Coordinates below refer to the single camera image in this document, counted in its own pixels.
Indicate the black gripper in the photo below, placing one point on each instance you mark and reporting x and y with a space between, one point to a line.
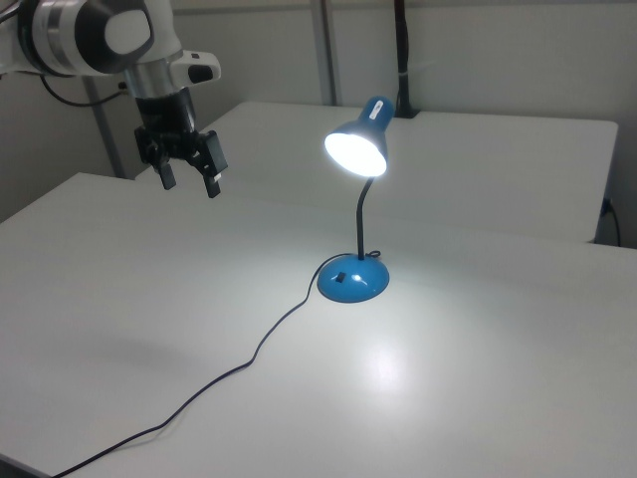
166 117

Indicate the blue gooseneck desk lamp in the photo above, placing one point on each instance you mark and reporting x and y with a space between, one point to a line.
353 286

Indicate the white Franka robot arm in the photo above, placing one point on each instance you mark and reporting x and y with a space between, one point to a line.
60 30

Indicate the black table clamp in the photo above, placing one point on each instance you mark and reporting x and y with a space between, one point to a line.
404 74

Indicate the aluminium frame post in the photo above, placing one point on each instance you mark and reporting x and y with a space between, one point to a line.
328 50

